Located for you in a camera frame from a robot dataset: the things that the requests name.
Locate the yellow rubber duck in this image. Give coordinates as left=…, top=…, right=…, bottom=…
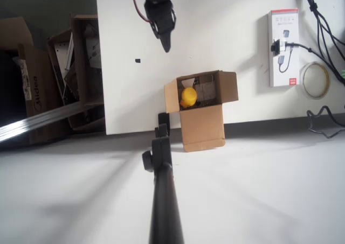
left=180, top=86, right=198, bottom=109

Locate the open brown cardboard box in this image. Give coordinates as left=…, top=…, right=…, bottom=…
left=163, top=70, right=239, bottom=153

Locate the cardboard box with metal parts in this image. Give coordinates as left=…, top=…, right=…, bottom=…
left=47, top=14, right=106, bottom=132

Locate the white red product box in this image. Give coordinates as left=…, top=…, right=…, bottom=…
left=267, top=9, right=301, bottom=88

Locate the Midea cardboard box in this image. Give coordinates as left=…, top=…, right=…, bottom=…
left=0, top=16, right=71, bottom=145

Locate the grey foil packet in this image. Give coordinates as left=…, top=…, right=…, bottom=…
left=196, top=82, right=216, bottom=101

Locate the small black white webcam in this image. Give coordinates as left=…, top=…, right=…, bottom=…
left=270, top=38, right=288, bottom=57

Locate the silver aluminium profile bar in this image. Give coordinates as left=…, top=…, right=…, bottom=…
left=0, top=101, right=105, bottom=144

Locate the yellowish tape roll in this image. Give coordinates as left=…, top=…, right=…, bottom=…
left=299, top=61, right=330, bottom=100

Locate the red robot cable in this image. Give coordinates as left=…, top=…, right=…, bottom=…
left=131, top=0, right=150, bottom=23

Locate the white perforated metal bracket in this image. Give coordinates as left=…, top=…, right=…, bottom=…
left=52, top=35, right=75, bottom=75

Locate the black webcam cable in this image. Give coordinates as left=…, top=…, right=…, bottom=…
left=285, top=41, right=345, bottom=83

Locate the black camera stand pole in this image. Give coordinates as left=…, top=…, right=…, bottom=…
left=142, top=111, right=185, bottom=244

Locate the kinked black cable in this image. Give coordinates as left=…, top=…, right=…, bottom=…
left=306, top=106, right=345, bottom=139

